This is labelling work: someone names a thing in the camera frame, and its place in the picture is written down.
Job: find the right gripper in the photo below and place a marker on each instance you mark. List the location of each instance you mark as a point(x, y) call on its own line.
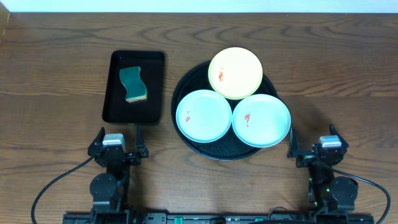
point(306, 158)

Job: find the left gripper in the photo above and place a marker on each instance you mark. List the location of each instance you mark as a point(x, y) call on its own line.
point(116, 155)

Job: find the green yellow sponge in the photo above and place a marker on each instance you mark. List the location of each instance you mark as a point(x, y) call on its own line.
point(136, 89)

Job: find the light blue plate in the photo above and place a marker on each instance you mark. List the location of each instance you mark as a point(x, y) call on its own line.
point(203, 116)
point(261, 120)

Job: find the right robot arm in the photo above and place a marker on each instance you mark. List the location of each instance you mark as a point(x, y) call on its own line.
point(334, 194)

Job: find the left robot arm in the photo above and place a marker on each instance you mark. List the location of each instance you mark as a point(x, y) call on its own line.
point(110, 189)

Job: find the black rectangular tray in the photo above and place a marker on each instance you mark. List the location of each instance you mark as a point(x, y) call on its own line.
point(147, 111)

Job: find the round black tray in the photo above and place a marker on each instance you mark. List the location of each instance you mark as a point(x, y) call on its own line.
point(227, 148)

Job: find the yellow plate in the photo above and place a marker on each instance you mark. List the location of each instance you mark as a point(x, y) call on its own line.
point(235, 73)

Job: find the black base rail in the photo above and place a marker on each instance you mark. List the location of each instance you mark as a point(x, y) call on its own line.
point(163, 218)

